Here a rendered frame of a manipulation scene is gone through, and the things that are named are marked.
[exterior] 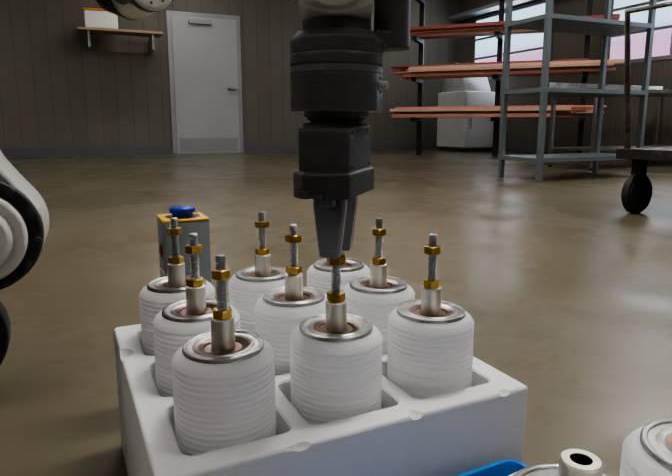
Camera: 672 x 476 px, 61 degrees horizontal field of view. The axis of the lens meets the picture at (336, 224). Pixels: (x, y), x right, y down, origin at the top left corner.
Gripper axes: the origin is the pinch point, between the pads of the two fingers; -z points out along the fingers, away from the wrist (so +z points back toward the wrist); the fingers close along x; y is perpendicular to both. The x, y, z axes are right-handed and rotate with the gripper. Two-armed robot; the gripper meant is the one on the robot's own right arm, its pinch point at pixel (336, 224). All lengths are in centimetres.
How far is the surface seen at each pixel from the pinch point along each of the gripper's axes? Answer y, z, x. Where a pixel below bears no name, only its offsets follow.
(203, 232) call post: -29.4, -6.9, -23.6
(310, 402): -1.1, -17.1, 4.6
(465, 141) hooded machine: -72, -17, -923
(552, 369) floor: 25, -36, -56
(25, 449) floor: -48, -36, -4
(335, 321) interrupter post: 0.3, -9.8, 1.0
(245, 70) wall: -420, 97, -818
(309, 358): -1.2, -12.5, 4.6
